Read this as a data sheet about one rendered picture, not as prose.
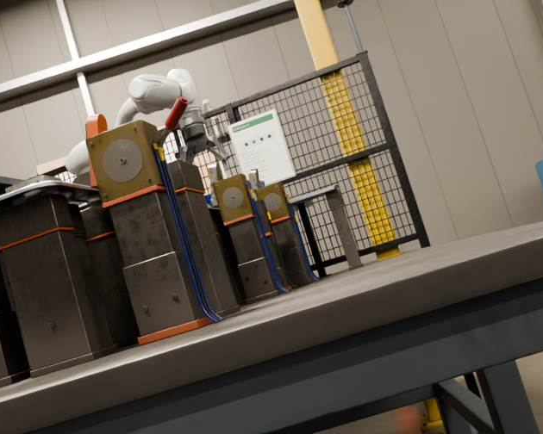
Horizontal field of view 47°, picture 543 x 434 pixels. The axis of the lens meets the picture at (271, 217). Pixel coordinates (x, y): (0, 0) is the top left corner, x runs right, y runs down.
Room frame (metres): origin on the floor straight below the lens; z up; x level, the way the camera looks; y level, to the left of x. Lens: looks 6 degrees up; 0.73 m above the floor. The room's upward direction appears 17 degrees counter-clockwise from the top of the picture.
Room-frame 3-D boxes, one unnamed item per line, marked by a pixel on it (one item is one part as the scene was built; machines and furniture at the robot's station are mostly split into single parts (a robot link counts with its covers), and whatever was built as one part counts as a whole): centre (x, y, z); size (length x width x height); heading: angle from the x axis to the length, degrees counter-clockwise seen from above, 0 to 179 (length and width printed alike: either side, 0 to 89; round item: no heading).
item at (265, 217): (1.89, 0.03, 0.84); 0.10 x 0.05 x 0.29; 78
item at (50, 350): (1.05, 0.40, 0.84); 0.12 x 0.05 x 0.29; 78
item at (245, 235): (1.68, 0.07, 0.87); 0.12 x 0.07 x 0.35; 78
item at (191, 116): (2.12, 0.17, 1.37); 0.09 x 0.09 x 0.06
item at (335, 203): (2.19, -0.23, 0.84); 0.05 x 0.05 x 0.29; 78
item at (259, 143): (2.64, -0.04, 1.30); 0.23 x 0.02 x 0.31; 78
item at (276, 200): (2.02, -0.03, 0.87); 0.12 x 0.07 x 0.35; 78
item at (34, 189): (1.64, 0.26, 1.00); 1.38 x 0.22 x 0.02; 168
